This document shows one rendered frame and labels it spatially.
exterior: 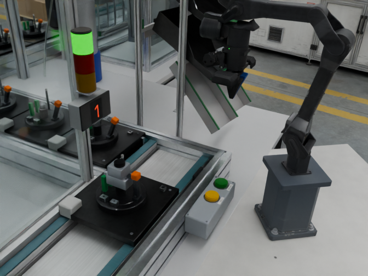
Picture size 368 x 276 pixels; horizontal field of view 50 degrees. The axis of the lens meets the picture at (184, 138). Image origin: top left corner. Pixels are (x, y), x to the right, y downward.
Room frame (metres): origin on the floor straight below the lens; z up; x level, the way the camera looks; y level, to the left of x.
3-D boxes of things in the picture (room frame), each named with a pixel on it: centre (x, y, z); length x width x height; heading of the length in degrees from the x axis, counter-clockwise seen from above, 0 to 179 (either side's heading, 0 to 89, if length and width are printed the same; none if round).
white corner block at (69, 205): (0.80, 0.30, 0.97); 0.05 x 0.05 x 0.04; 64
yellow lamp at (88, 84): (0.93, 0.26, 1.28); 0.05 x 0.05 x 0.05
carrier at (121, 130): (1.16, 0.30, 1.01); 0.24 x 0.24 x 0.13; 64
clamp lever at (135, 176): (0.83, 0.13, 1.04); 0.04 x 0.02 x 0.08; 64
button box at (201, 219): (0.88, -0.09, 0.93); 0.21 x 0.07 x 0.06; 154
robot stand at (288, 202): (0.91, -0.32, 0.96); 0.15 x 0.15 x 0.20; 12
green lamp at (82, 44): (0.93, 0.26, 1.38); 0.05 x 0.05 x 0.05
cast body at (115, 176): (0.85, 0.18, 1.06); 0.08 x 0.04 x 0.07; 64
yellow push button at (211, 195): (0.88, -0.09, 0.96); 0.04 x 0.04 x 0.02
